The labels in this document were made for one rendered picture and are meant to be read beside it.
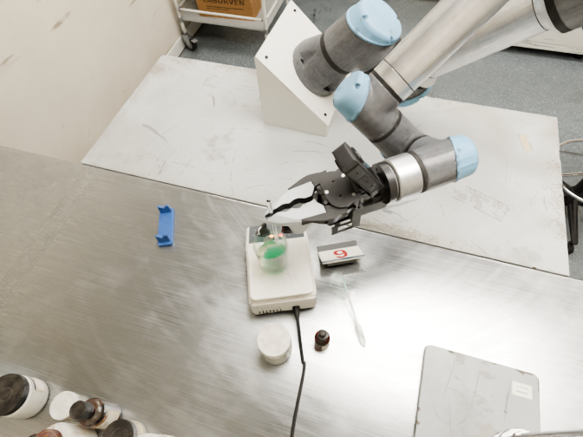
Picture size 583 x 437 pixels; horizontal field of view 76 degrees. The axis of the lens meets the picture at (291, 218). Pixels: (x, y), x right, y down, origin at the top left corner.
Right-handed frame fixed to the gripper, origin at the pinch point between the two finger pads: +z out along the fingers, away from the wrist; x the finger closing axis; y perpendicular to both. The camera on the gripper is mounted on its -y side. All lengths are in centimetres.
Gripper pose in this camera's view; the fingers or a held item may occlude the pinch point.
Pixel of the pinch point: (272, 213)
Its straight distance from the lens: 58.7
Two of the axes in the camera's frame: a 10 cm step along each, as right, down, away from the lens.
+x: -3.4, -7.9, 5.1
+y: 0.7, 5.2, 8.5
